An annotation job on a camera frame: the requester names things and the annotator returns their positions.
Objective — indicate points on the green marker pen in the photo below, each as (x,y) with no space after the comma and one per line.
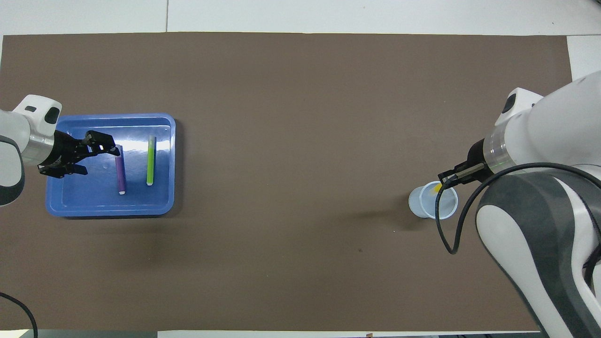
(150,159)

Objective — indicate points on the translucent plastic cup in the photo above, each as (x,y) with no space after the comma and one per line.
(422,204)

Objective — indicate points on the brown table mat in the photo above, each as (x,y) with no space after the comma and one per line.
(300,141)

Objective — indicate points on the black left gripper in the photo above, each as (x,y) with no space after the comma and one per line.
(65,152)

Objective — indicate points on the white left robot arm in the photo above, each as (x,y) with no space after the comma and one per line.
(19,136)

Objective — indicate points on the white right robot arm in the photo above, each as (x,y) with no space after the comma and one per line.
(554,188)

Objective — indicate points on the blue plastic tray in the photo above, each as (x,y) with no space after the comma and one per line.
(136,199)

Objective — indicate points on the purple marker pen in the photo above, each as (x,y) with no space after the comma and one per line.
(120,173)

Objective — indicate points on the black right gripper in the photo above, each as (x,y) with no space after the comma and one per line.
(480,162)

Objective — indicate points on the yellow marker pen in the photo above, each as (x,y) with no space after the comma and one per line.
(437,188)

